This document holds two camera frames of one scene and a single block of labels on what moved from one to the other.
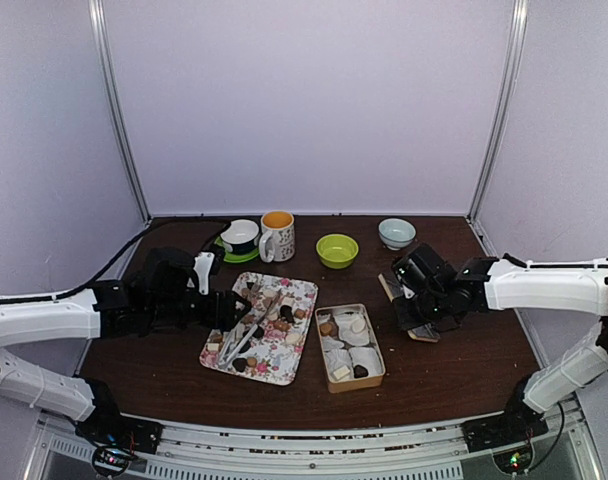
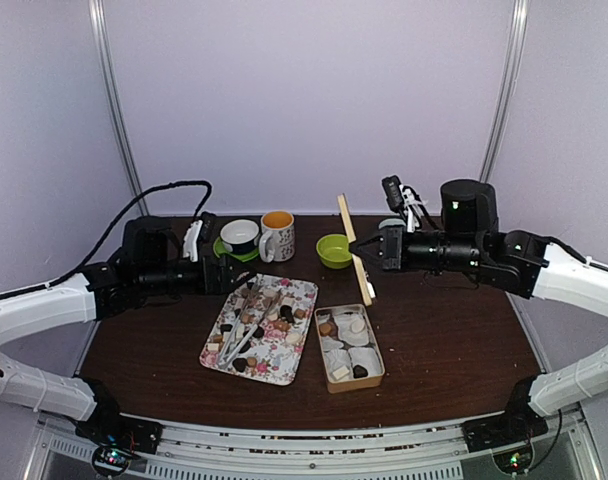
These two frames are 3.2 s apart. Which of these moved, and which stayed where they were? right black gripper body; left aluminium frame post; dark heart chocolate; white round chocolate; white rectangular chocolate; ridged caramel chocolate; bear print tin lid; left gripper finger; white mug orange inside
Moved: bear print tin lid; right black gripper body; left gripper finger
Stayed: white mug orange inside; white round chocolate; ridged caramel chocolate; white rectangular chocolate; dark heart chocolate; left aluminium frame post
